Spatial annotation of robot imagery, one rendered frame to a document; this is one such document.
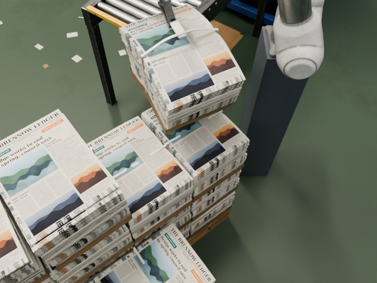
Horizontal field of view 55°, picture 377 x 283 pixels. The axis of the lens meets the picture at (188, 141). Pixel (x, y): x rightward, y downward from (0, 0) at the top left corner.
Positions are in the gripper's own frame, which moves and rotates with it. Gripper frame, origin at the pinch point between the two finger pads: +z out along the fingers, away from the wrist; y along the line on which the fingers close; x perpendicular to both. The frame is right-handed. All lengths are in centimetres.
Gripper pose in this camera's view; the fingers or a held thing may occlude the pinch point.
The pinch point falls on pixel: (182, 17)
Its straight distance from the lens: 119.9
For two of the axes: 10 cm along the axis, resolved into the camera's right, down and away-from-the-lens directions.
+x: -8.8, 3.9, -2.6
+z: 4.7, 7.9, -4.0
